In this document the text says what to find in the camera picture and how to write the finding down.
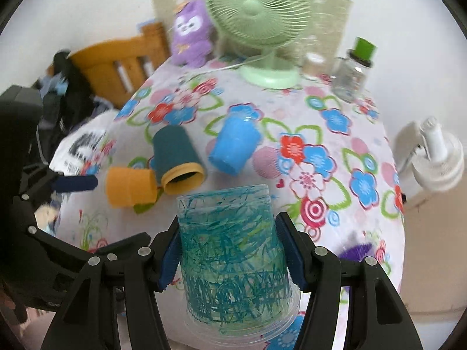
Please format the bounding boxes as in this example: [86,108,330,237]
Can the beige patterned board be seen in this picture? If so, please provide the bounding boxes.
[152,0,351,66]

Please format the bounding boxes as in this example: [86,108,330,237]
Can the dark teal yellow-rimmed cup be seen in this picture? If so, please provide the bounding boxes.
[152,126,206,195]

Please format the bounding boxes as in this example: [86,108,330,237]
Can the teal scribbled plastic cup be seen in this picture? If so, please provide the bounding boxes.
[177,184,300,347]

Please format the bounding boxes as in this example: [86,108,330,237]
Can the wooden chair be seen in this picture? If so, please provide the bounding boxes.
[67,22,169,108]

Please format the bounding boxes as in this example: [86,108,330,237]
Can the light blue plastic cup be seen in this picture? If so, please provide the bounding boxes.
[208,114,262,175]

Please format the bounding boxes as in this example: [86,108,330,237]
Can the green desk fan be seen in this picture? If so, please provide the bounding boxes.
[205,0,312,89]

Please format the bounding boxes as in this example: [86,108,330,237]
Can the orange plastic cup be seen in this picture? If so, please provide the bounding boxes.
[105,167,158,208]

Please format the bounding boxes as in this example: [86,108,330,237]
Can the purple plush toy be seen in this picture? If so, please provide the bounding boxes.
[170,0,213,68]

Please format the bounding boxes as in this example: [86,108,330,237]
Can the purple plastic cup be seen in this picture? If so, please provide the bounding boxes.
[337,243,373,262]

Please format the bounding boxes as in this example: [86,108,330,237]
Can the white floor fan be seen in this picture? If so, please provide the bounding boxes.
[393,116,466,197]

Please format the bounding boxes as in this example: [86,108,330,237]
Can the dark clothes pile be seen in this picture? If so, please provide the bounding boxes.
[30,50,114,164]

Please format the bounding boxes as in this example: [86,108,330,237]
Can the toothpick container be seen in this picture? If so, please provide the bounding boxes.
[302,52,326,79]

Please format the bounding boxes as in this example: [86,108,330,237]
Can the floral tablecloth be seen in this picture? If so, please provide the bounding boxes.
[49,55,406,350]

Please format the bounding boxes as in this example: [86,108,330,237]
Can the glass jar green lid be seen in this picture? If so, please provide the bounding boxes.
[331,37,376,103]

